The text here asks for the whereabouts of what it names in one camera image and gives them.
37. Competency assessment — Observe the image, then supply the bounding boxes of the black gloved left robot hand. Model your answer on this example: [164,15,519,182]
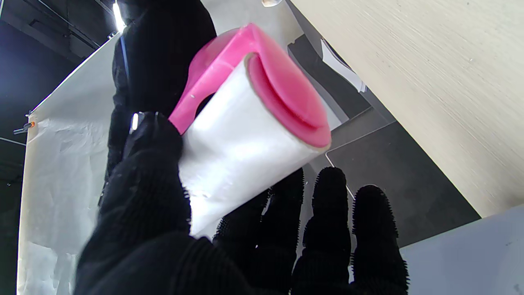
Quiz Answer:
[74,113,410,295]

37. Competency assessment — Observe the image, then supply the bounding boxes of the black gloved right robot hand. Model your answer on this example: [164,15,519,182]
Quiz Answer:
[104,0,217,193]

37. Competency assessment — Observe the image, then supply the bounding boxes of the pink lint roller handle frame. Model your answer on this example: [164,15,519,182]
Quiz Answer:
[169,23,332,149]

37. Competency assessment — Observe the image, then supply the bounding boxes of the white sticky lint roll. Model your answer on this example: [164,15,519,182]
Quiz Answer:
[179,53,328,238]

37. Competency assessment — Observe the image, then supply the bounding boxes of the ceiling light strip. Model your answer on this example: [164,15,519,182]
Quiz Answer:
[111,0,126,33]

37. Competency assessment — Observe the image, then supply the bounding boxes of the paper backdrop sheet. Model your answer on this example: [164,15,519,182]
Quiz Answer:
[16,0,357,295]

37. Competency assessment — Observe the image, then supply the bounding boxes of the orange spring clamp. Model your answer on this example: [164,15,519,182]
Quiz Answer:
[12,121,37,136]

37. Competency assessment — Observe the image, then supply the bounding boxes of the white paper sheet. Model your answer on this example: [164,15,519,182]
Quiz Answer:
[321,38,368,93]

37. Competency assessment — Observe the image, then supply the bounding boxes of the grey plastic waste bin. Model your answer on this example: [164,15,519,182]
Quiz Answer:
[399,205,524,295]

